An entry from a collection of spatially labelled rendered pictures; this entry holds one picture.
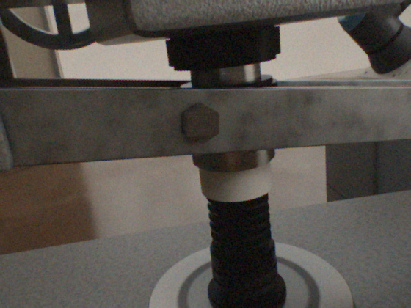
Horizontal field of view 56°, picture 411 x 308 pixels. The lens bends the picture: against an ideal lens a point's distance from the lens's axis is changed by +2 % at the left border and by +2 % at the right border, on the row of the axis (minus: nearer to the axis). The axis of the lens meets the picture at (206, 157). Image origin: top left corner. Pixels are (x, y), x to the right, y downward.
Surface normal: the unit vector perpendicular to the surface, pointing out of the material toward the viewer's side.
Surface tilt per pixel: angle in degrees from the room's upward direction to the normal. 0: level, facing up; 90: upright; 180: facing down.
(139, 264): 0
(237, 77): 90
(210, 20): 113
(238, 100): 90
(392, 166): 90
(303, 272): 0
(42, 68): 90
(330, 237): 0
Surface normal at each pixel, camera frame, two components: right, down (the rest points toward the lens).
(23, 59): 0.15, 0.28
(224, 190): -0.31, 0.32
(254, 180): 0.45, 0.22
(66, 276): -0.11, -0.95
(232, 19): 0.37, 0.59
